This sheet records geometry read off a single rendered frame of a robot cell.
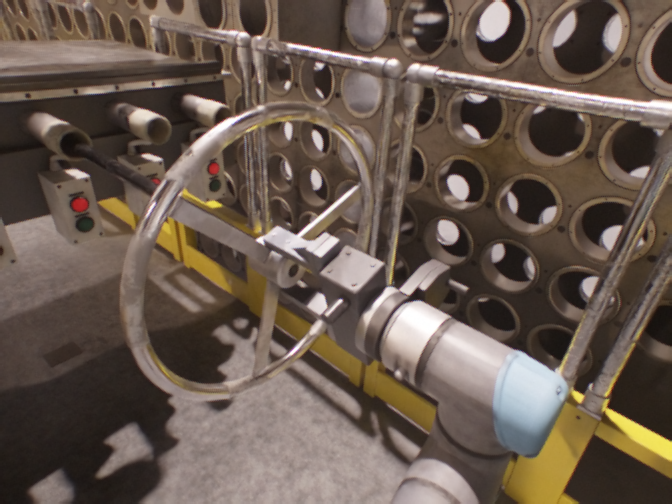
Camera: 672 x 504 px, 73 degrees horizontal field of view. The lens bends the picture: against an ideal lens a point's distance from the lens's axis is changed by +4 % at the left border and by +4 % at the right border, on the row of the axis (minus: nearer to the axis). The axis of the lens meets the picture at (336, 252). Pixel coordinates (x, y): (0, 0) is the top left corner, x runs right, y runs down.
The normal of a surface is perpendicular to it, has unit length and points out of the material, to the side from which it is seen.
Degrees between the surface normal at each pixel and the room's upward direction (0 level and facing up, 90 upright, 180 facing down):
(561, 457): 90
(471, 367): 36
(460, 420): 90
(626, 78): 90
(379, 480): 0
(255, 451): 0
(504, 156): 90
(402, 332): 48
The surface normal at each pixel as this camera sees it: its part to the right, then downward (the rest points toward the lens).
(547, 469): -0.66, 0.36
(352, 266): -0.14, -0.71
